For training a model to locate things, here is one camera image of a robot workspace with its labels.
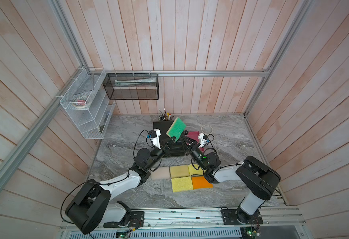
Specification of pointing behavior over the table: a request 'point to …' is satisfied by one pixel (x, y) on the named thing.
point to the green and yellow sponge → (176, 128)
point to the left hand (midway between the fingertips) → (176, 139)
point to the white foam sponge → (160, 173)
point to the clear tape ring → (207, 125)
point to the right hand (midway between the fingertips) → (180, 137)
